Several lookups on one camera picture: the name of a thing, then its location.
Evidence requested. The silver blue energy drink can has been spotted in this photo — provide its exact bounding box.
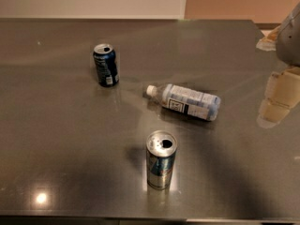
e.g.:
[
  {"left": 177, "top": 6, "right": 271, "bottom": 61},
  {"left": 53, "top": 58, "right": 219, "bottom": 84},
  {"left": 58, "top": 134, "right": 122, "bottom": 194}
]
[{"left": 146, "top": 130, "right": 178, "bottom": 189}]

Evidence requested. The dark blue soda can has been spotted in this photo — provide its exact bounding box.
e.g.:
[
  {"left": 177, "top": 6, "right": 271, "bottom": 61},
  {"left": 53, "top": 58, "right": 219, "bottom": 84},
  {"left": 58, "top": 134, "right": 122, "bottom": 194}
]
[{"left": 93, "top": 43, "right": 119, "bottom": 87}]

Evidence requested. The blue plastic water bottle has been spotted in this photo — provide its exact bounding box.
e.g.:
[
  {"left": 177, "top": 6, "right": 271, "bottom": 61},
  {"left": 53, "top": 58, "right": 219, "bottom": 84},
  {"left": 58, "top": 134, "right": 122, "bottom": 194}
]
[{"left": 146, "top": 83, "right": 221, "bottom": 121}]

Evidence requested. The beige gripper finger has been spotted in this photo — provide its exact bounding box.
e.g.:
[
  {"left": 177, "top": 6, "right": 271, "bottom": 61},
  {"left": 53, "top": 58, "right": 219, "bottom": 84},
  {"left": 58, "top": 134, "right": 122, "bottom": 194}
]
[
  {"left": 256, "top": 27, "right": 279, "bottom": 52},
  {"left": 257, "top": 67, "right": 300, "bottom": 128}
]

